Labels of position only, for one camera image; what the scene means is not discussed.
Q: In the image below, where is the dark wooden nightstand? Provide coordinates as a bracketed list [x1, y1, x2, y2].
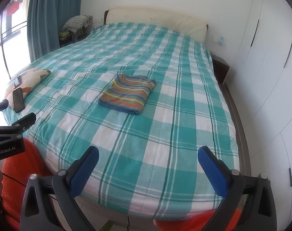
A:
[210, 53, 230, 85]

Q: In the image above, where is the white wardrobe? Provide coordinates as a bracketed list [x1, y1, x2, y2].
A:
[228, 0, 292, 230]

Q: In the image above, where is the window with black frame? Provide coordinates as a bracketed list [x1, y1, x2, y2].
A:
[0, 0, 30, 84]

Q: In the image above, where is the teal plaid bed cover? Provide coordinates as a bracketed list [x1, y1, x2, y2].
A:
[3, 23, 239, 220]

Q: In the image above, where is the cream padded headboard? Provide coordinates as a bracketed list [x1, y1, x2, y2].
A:
[104, 7, 208, 44]

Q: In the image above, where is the red fleece garment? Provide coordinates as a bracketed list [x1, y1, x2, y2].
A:
[2, 138, 53, 230]

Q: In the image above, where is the pile of folded clothes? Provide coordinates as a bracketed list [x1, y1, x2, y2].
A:
[61, 15, 93, 40]

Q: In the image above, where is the striped knitted t-shirt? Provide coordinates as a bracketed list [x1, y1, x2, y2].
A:
[98, 74, 156, 115]

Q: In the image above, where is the black smartphone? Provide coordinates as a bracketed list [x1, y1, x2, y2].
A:
[12, 88, 25, 113]

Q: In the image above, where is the patterned cream pillow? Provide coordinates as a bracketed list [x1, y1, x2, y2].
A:
[5, 68, 51, 109]

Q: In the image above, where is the blue curtain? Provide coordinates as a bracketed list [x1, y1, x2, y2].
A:
[27, 0, 81, 62]

